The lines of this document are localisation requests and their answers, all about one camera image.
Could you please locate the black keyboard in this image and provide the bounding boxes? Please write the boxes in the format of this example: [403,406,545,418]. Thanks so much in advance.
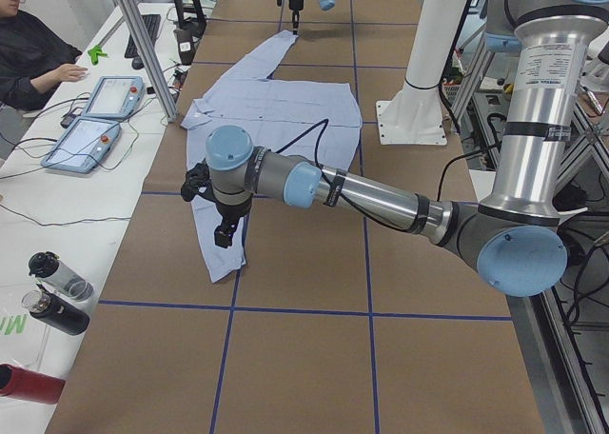
[124,13,163,59]

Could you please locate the light blue striped shirt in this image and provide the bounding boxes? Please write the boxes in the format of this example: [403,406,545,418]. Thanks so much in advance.
[180,29,363,284]

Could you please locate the lower blue teach pendant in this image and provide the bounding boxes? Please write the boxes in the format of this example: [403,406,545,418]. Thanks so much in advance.
[40,117,121,174]

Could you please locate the black computer mouse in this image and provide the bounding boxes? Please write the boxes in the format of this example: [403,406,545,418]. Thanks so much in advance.
[131,56,144,70]

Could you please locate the clear bottle black lid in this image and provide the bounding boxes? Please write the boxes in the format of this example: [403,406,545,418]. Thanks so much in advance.
[28,251,94,302]

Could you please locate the blue teach pendant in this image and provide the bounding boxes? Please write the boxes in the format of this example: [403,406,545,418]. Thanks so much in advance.
[81,76,146,120]
[40,117,121,174]

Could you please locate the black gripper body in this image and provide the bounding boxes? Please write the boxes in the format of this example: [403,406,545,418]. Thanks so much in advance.
[288,0,303,19]
[214,200,251,237]

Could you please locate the red water bottle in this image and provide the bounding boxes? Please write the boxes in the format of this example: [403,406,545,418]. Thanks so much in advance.
[1,364,66,404]

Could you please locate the aluminium frame post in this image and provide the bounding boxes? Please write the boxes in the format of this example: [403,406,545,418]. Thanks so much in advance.
[117,0,178,123]

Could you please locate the black water bottle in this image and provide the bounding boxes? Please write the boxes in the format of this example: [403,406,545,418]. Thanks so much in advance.
[22,290,89,336]

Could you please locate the seated person in black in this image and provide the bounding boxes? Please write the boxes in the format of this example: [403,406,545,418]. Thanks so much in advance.
[1,0,88,111]

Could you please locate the green plastic clamp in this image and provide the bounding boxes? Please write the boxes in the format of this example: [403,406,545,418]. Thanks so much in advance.
[88,45,108,66]

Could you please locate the upper blue teach pendant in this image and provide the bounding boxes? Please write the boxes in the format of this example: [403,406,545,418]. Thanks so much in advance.
[81,76,146,120]

